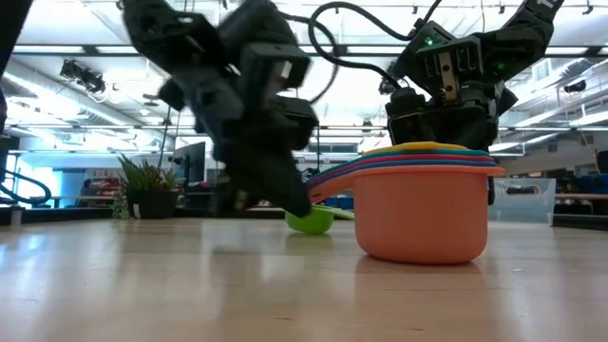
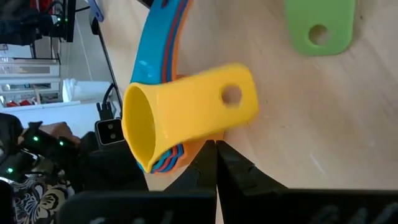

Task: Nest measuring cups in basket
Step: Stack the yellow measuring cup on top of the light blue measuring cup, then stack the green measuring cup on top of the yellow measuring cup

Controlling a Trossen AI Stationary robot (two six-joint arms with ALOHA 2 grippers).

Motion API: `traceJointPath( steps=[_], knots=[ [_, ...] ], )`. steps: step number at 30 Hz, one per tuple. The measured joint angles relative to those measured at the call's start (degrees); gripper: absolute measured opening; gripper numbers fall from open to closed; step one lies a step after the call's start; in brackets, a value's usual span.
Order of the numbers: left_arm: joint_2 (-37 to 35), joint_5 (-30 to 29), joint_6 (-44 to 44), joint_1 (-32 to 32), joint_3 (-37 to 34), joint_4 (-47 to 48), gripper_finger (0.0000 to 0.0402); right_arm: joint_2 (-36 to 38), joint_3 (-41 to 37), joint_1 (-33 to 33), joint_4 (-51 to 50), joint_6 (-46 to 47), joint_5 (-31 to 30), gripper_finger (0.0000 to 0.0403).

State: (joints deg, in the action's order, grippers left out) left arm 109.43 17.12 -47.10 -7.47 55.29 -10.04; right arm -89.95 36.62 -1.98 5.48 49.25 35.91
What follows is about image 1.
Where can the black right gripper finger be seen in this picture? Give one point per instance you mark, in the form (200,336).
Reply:
(408,126)
(477,133)

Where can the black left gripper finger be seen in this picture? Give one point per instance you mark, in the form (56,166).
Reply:
(271,180)

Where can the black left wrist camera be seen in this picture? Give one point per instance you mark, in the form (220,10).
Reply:
(271,66)

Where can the blue storage bin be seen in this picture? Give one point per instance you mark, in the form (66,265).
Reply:
(591,184)

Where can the green measuring cup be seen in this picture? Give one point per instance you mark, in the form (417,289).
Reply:
(309,223)

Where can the black ceiling fixture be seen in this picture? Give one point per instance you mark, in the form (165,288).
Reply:
(83,76)

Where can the large blue measuring cup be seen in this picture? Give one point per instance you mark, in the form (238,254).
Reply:
(451,163)

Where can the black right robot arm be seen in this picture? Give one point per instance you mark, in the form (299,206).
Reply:
(527,33)

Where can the black background monitor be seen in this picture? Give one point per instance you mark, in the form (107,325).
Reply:
(190,164)

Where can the clear plastic basket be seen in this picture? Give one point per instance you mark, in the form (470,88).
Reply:
(522,209)

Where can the orange measuring cup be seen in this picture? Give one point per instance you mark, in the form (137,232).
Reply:
(418,223)

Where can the small potted green plant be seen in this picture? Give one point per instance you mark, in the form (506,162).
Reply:
(147,199)

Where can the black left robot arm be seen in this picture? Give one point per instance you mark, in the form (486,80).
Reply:
(157,28)

